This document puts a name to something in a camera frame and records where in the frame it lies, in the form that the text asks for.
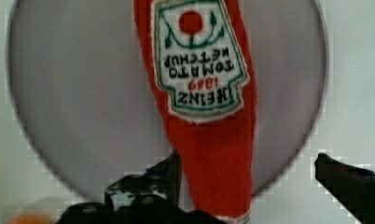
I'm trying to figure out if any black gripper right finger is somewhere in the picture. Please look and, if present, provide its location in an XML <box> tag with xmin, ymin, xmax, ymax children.
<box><xmin>314</xmin><ymin>153</ymin><xmax>375</xmax><ymax>224</ymax></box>

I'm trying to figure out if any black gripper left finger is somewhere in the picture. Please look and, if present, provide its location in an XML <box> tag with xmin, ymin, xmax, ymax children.
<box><xmin>56</xmin><ymin>152</ymin><xmax>226</xmax><ymax>224</ymax></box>

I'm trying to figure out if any red plush ketchup bottle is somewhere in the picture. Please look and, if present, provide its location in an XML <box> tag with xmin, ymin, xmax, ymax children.
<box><xmin>133</xmin><ymin>0</ymin><xmax>257</xmax><ymax>224</ymax></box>

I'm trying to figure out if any lilac round plate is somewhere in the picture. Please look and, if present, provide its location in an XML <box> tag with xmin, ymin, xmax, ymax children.
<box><xmin>7</xmin><ymin>0</ymin><xmax>328</xmax><ymax>201</ymax></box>

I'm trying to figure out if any toy orange half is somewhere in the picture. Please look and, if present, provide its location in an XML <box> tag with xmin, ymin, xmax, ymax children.
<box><xmin>7</xmin><ymin>215</ymin><xmax>52</xmax><ymax>224</ymax></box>

